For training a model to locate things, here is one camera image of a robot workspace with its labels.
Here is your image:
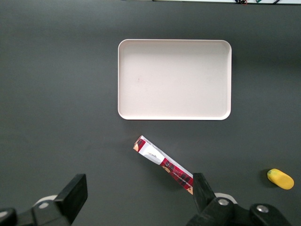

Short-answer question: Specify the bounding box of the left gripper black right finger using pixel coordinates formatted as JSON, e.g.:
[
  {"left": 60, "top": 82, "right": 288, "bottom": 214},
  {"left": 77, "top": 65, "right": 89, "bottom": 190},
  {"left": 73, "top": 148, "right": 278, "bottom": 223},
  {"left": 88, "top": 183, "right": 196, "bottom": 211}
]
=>
[{"left": 187, "top": 173, "right": 292, "bottom": 226}]

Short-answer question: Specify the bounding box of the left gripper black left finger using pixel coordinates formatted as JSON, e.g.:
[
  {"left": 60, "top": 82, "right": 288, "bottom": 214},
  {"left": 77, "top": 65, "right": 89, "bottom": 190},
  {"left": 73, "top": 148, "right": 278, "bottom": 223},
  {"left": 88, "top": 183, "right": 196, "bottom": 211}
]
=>
[{"left": 0, "top": 173, "right": 88, "bottom": 226}]

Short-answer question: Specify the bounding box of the white rectangular tray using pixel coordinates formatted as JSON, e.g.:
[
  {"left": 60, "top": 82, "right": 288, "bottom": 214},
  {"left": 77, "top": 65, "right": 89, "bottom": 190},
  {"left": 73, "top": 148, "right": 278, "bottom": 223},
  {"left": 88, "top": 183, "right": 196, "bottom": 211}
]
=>
[{"left": 117, "top": 39, "right": 232, "bottom": 121}]

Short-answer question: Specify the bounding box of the red plaid cookie box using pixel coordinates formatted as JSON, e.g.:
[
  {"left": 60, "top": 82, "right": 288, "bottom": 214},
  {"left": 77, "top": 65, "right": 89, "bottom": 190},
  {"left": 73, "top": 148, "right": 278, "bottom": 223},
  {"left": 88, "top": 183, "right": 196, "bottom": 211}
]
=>
[{"left": 133, "top": 135, "right": 194, "bottom": 195}]

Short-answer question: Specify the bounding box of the yellow toy fruit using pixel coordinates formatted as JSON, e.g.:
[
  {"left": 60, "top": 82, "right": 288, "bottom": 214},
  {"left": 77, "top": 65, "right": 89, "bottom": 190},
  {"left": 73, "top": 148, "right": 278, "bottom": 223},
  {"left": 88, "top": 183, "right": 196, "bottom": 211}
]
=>
[{"left": 267, "top": 168, "right": 295, "bottom": 190}]

